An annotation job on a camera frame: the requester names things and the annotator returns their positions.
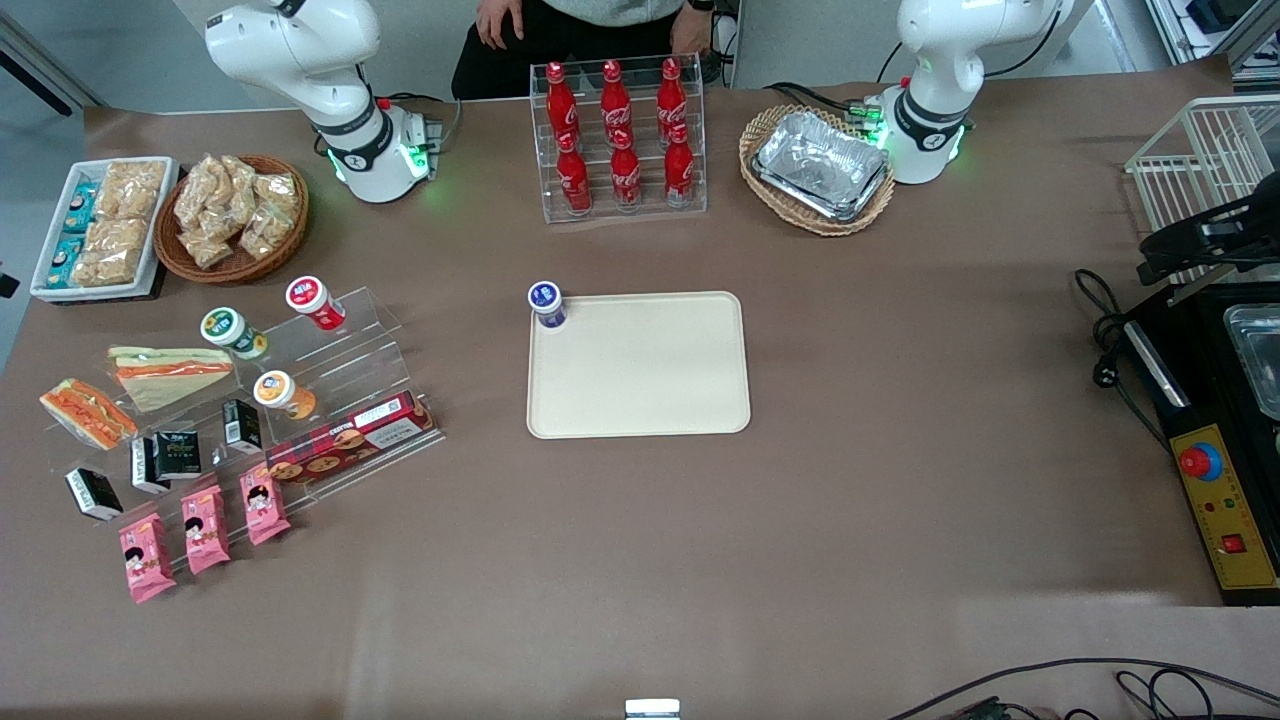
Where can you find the aluminium frame shelf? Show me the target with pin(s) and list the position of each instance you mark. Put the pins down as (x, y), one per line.
(1215, 30)

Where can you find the brown wicker basket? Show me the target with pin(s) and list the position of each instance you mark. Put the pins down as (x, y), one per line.
(235, 268)

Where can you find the red emergency stop button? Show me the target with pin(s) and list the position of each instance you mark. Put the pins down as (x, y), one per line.
(1200, 461)

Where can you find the green lid cup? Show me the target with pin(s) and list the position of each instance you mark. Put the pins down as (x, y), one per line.
(226, 328)

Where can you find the clear bag of crackers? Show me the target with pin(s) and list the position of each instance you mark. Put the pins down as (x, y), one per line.
(240, 182)
(278, 190)
(266, 232)
(208, 248)
(198, 195)

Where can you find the person left hand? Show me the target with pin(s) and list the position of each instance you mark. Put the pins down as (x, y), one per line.
(692, 28)

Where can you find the black and white drink carton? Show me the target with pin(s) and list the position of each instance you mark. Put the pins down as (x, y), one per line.
(94, 494)
(146, 468)

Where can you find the red cola bottle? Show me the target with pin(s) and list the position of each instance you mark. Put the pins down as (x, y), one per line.
(615, 100)
(561, 100)
(671, 95)
(573, 178)
(679, 170)
(625, 176)

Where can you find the clear glass dish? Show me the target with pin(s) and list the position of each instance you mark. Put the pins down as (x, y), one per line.
(1258, 350)

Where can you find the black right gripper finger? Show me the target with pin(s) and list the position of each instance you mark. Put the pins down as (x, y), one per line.
(7, 286)

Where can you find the sandwich with orange filling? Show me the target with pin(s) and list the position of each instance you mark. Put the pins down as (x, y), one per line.
(88, 414)

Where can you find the seated person in dark trousers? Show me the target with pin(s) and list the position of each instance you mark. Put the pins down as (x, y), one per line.
(580, 40)

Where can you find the wrapped sandwich with pale bread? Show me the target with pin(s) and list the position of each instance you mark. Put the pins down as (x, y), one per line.
(170, 376)

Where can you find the black clamp device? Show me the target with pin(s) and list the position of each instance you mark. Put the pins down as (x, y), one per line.
(1200, 245)

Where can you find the beige plastic tray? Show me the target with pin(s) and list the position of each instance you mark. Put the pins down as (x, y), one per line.
(640, 370)

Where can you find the blue lid cup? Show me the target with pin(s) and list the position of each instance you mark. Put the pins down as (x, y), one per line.
(546, 300)

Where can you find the clear acrylic bottle rack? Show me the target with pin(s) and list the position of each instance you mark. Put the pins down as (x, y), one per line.
(700, 150)

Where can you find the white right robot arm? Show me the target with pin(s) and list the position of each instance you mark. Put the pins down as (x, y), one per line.
(300, 50)

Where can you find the small white block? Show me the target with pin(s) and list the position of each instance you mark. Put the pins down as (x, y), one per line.
(652, 710)

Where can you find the clear acrylic tiered stand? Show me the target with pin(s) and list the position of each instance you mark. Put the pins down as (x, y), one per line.
(350, 350)

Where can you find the grey metal bar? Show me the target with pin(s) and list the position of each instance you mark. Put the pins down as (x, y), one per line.
(50, 70)

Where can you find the pink snack pack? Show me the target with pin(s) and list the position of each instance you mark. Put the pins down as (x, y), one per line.
(205, 530)
(146, 560)
(264, 505)

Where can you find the red cookie box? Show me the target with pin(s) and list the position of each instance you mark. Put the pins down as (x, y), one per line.
(345, 440)

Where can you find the light wicker basket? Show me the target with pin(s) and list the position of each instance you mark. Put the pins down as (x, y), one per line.
(760, 190)

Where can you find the aluminium foil tray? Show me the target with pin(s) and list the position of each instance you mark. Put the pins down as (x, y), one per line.
(820, 165)

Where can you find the black machine with yellow panel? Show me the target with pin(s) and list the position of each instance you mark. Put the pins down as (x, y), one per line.
(1200, 390)

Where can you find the white rectangular plastic tray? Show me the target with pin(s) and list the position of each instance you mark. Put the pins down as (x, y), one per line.
(160, 240)

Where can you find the person right hand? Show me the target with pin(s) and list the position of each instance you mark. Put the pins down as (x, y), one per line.
(498, 22)

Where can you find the clear bag of puffed snacks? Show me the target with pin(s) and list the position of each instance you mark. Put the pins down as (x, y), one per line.
(130, 190)
(118, 250)

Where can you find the orange lid cup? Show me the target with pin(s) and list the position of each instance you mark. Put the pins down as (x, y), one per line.
(276, 390)

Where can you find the red lid cup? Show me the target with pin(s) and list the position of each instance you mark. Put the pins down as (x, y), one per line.
(310, 298)

